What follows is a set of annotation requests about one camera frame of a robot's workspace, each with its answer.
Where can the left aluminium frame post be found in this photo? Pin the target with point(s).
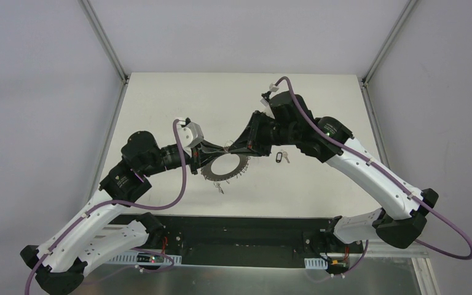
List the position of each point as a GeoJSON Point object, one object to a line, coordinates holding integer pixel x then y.
{"type": "Point", "coordinates": [103, 39]}

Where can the metal disc with keyrings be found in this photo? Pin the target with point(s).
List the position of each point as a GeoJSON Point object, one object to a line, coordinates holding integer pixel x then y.
{"type": "Point", "coordinates": [225, 167]}

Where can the black key tag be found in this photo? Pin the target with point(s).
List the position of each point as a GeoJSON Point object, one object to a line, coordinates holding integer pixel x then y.
{"type": "Point", "coordinates": [279, 157]}

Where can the right aluminium frame post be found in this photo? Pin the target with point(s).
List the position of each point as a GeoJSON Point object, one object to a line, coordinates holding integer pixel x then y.
{"type": "Point", "coordinates": [390, 40]}

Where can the left circuit board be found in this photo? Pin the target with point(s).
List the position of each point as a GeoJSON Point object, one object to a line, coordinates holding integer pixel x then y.
{"type": "Point", "coordinates": [149, 258]}

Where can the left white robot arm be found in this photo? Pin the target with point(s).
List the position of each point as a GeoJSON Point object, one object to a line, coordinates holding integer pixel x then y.
{"type": "Point", "coordinates": [61, 264]}

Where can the white slotted cable duct left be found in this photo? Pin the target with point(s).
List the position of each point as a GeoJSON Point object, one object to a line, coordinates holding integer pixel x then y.
{"type": "Point", "coordinates": [129, 258]}

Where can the white slotted cable duct right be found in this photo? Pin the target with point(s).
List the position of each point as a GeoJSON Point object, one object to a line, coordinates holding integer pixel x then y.
{"type": "Point", "coordinates": [315, 263]}

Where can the white slotted cable duct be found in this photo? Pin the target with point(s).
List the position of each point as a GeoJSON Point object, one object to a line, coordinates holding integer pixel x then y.
{"type": "Point", "coordinates": [315, 263]}
{"type": "Point", "coordinates": [129, 258]}

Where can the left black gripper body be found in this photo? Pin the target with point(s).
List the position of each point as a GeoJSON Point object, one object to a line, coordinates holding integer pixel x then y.
{"type": "Point", "coordinates": [197, 155]}

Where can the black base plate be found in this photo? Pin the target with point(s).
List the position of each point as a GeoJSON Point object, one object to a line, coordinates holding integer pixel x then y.
{"type": "Point", "coordinates": [246, 242]}

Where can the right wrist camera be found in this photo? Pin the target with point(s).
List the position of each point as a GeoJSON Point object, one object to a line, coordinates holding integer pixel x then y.
{"type": "Point", "coordinates": [269, 95]}

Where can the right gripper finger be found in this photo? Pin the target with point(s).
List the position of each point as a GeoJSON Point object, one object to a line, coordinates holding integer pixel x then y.
{"type": "Point", "coordinates": [247, 152]}
{"type": "Point", "coordinates": [245, 139]}

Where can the right circuit board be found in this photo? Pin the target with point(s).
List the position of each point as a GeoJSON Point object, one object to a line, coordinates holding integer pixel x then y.
{"type": "Point", "coordinates": [337, 268]}

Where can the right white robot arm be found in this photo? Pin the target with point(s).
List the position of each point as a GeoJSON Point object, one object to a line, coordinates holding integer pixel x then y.
{"type": "Point", "coordinates": [398, 222]}

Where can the aluminium frame post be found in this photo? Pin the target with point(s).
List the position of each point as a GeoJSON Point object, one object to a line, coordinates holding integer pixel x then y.
{"type": "Point", "coordinates": [390, 40]}
{"type": "Point", "coordinates": [103, 39]}

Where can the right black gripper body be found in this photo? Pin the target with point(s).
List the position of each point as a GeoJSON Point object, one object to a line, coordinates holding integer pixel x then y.
{"type": "Point", "coordinates": [254, 133]}

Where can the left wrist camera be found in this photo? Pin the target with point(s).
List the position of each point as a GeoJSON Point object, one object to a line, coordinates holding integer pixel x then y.
{"type": "Point", "coordinates": [190, 134]}

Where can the circuit board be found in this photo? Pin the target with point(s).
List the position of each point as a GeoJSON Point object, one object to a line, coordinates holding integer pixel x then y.
{"type": "Point", "coordinates": [149, 258]}
{"type": "Point", "coordinates": [337, 268]}

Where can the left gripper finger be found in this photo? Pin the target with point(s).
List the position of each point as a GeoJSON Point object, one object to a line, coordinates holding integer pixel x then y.
{"type": "Point", "coordinates": [209, 148]}
{"type": "Point", "coordinates": [207, 157]}

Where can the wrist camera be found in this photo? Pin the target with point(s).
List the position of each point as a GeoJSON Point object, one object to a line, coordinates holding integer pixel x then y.
{"type": "Point", "coordinates": [190, 134]}
{"type": "Point", "coordinates": [269, 95]}

